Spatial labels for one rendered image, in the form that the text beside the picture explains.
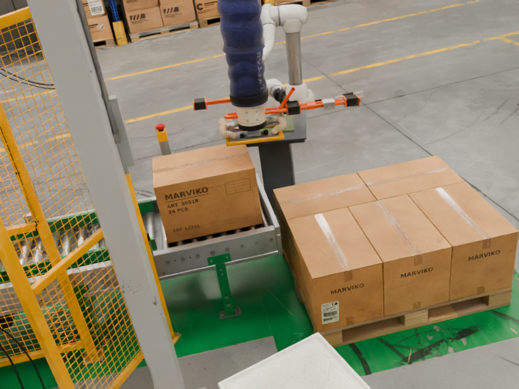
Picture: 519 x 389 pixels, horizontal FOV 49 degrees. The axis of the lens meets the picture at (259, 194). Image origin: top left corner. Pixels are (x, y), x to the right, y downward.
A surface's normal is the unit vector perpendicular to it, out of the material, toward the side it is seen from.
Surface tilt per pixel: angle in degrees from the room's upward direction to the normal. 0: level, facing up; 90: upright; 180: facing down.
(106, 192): 90
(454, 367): 0
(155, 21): 90
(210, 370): 0
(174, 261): 90
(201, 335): 0
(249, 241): 90
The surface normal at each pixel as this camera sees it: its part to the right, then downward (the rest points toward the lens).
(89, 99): 0.19, 0.48
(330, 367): -0.12, -0.85
